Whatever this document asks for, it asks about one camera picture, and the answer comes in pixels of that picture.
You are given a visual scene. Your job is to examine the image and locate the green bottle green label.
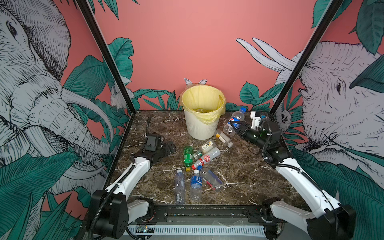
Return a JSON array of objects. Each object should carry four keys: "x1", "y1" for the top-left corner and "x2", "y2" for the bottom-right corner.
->
[{"x1": 183, "y1": 146, "x2": 194, "y2": 172}]

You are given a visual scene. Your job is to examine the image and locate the clear bottle orange label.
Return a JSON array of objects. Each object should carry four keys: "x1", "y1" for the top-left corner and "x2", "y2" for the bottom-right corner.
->
[{"x1": 215, "y1": 130, "x2": 234, "y2": 148}]

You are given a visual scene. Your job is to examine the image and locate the clear bottle white cap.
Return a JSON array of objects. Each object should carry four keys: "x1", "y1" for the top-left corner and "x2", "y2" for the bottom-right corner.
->
[{"x1": 175, "y1": 169, "x2": 186, "y2": 205}]

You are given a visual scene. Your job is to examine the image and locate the crushed clear bottle blue cap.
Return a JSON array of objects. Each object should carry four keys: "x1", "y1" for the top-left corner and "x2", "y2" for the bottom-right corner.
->
[{"x1": 197, "y1": 166, "x2": 224, "y2": 192}]

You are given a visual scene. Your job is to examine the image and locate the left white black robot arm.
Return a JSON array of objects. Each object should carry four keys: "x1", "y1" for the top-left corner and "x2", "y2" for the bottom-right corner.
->
[{"x1": 87, "y1": 141, "x2": 176, "y2": 240}]

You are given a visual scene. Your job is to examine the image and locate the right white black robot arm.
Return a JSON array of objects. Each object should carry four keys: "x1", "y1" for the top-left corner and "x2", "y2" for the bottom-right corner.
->
[{"x1": 230, "y1": 118, "x2": 356, "y2": 240}]

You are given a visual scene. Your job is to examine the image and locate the white ribbed plastic bin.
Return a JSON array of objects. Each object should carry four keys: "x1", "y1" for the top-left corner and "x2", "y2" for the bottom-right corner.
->
[{"x1": 184, "y1": 111, "x2": 219, "y2": 140}]

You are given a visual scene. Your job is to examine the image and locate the yellow plastic bin liner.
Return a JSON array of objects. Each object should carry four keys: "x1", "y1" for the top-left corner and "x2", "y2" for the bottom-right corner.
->
[{"x1": 180, "y1": 85, "x2": 227, "y2": 125}]

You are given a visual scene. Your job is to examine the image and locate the clear bottle red label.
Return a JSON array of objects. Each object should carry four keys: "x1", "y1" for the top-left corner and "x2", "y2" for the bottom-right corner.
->
[{"x1": 191, "y1": 148, "x2": 221, "y2": 170}]

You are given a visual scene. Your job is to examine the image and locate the small clear bottle cream label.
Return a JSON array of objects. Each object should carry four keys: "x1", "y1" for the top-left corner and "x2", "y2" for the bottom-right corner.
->
[{"x1": 193, "y1": 140, "x2": 217, "y2": 160}]

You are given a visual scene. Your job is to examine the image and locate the blue label bottle white cap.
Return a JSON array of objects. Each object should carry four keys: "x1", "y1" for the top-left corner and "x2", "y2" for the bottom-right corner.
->
[{"x1": 190, "y1": 170, "x2": 203, "y2": 202}]

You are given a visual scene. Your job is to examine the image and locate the white perforated vent strip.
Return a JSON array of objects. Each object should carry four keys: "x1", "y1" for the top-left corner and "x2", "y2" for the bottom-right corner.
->
[{"x1": 128, "y1": 225, "x2": 266, "y2": 237}]

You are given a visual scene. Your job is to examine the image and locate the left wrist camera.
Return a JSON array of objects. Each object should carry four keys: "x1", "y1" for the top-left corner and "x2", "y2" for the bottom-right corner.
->
[{"x1": 143, "y1": 133, "x2": 163, "y2": 152}]

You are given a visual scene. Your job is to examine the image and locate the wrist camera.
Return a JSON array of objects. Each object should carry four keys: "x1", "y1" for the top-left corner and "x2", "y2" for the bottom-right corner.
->
[
  {"x1": 143, "y1": 133, "x2": 163, "y2": 152},
  {"x1": 250, "y1": 111, "x2": 268, "y2": 130}
]

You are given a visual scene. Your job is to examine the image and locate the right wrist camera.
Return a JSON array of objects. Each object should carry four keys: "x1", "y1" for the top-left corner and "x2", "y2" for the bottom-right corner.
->
[{"x1": 250, "y1": 111, "x2": 268, "y2": 130}]

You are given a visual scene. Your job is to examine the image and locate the black front rail frame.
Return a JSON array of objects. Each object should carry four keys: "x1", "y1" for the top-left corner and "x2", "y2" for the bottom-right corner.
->
[{"x1": 134, "y1": 205, "x2": 285, "y2": 225}]

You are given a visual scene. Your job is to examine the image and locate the right black corner post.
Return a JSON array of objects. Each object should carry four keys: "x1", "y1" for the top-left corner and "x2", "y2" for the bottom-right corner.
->
[{"x1": 269, "y1": 0, "x2": 344, "y2": 116}]

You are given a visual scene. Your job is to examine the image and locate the black corner post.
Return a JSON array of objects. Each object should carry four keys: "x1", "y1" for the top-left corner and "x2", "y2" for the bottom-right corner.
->
[
  {"x1": 269, "y1": 0, "x2": 344, "y2": 116},
  {"x1": 76, "y1": 0, "x2": 136, "y2": 114}
]

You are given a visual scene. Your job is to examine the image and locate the left black corner post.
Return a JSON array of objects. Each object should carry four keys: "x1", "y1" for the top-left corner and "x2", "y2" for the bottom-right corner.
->
[{"x1": 76, "y1": 0, "x2": 136, "y2": 114}]

